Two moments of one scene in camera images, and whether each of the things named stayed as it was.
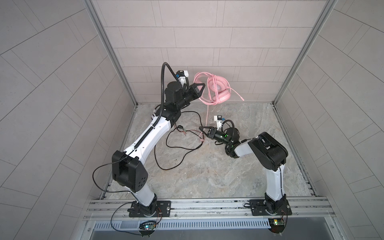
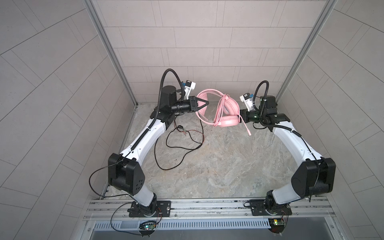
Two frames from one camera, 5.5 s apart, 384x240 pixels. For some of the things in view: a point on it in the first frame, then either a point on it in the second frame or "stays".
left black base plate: (163, 209) stays
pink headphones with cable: (219, 90) -> (227, 112)
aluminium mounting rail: (309, 207) stays
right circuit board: (276, 225) stays
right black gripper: (212, 131) -> (244, 115)
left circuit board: (147, 228) stays
